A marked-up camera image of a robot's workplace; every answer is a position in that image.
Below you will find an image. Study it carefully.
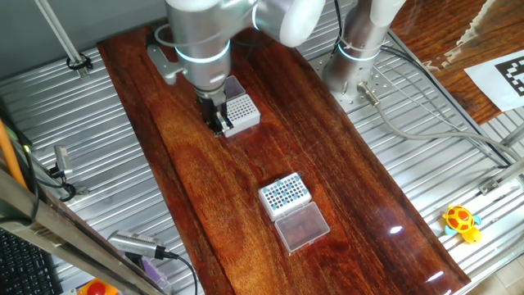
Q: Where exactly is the aluminium profile bar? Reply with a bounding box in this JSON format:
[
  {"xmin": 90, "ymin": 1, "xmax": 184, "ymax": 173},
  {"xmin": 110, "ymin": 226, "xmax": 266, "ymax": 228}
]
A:
[{"xmin": 499, "ymin": 122, "xmax": 524, "ymax": 148}]

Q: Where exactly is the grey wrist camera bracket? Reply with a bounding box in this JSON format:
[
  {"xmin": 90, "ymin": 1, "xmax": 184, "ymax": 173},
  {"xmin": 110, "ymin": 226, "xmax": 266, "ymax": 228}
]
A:
[{"xmin": 146, "ymin": 43, "xmax": 185, "ymax": 86}]

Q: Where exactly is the grey cable with metal connector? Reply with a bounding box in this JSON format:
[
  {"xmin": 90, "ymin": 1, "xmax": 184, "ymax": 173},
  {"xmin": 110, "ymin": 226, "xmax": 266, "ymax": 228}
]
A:
[{"xmin": 356, "ymin": 80, "xmax": 524, "ymax": 163}]

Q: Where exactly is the glossy wooden board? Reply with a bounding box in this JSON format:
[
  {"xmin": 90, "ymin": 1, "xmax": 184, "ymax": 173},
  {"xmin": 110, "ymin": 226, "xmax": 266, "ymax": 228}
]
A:
[{"xmin": 97, "ymin": 0, "xmax": 472, "ymax": 295}]

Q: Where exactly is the black hanging cable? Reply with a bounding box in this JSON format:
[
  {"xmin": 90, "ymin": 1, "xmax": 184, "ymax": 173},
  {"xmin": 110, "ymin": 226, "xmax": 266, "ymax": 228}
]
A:
[{"xmin": 0, "ymin": 145, "xmax": 40, "ymax": 225}]

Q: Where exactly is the black camera cable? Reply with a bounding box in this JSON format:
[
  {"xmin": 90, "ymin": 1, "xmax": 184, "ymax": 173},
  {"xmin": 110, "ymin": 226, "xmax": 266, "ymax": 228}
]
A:
[{"xmin": 157, "ymin": 245, "xmax": 200, "ymax": 295}]

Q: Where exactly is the black rod clamp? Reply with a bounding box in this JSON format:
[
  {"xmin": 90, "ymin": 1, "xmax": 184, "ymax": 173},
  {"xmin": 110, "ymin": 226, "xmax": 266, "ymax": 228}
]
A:
[{"xmin": 65, "ymin": 52, "xmax": 94, "ymax": 71}]

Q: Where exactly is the orange pole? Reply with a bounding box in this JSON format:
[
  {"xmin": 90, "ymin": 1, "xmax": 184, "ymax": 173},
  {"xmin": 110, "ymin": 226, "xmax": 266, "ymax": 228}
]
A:
[{"xmin": 0, "ymin": 118, "xmax": 28, "ymax": 189}]

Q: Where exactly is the aluminium rod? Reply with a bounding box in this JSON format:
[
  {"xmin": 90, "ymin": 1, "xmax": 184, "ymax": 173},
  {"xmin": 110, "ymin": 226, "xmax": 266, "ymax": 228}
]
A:
[{"xmin": 33, "ymin": 0, "xmax": 89, "ymax": 79}]

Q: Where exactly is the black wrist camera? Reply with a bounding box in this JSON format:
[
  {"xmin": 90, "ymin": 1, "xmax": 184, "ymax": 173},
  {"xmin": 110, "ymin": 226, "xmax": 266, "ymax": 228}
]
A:
[{"xmin": 145, "ymin": 24, "xmax": 173, "ymax": 48}]

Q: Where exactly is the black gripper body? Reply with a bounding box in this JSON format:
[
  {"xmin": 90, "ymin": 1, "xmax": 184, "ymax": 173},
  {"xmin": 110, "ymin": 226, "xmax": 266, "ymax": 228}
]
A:
[{"xmin": 195, "ymin": 90, "xmax": 229, "ymax": 124}]

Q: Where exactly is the white hinged pipette tip box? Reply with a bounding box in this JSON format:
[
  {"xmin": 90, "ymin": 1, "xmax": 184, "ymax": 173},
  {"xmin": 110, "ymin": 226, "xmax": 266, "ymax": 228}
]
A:
[
  {"xmin": 257, "ymin": 171, "xmax": 332, "ymax": 254},
  {"xmin": 220, "ymin": 75, "xmax": 262, "ymax": 138}
]

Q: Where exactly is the purple pipette tip box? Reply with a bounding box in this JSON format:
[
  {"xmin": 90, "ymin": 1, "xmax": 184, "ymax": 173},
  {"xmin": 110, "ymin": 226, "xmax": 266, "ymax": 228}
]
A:
[{"xmin": 138, "ymin": 256, "xmax": 173, "ymax": 294}]

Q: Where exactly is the yellow orange turtle toy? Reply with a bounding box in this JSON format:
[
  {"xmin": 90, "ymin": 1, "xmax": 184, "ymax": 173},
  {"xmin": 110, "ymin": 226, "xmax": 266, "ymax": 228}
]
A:
[{"xmin": 442, "ymin": 203, "xmax": 483, "ymax": 245}]

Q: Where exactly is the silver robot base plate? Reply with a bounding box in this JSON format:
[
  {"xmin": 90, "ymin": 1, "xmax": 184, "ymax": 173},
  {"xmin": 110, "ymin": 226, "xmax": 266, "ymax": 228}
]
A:
[{"xmin": 309, "ymin": 48, "xmax": 394, "ymax": 114}]

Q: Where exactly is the aluminium frame beam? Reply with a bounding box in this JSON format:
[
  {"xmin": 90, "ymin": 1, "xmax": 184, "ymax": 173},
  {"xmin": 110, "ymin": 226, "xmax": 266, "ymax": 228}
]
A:
[{"xmin": 0, "ymin": 167, "xmax": 173, "ymax": 295}]

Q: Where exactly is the white paper marker sheet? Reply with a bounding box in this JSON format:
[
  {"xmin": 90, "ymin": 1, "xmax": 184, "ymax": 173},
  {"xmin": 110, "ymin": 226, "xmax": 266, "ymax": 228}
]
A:
[{"xmin": 463, "ymin": 48, "xmax": 524, "ymax": 112}]

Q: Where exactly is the black keyboard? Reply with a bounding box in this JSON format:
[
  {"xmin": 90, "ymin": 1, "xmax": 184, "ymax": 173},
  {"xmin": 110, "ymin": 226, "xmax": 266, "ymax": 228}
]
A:
[{"xmin": 0, "ymin": 227, "xmax": 65, "ymax": 295}]

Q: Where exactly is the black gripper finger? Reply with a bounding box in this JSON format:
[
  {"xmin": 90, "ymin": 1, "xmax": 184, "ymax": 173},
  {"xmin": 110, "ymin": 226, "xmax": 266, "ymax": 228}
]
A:
[
  {"xmin": 217, "ymin": 104, "xmax": 235, "ymax": 134},
  {"xmin": 206, "ymin": 114, "xmax": 225, "ymax": 138}
]

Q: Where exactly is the aluminium profile bracket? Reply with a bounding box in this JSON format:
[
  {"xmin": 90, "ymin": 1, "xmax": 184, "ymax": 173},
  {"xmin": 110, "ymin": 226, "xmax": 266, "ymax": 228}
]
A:
[{"xmin": 478, "ymin": 158, "xmax": 524, "ymax": 196}]

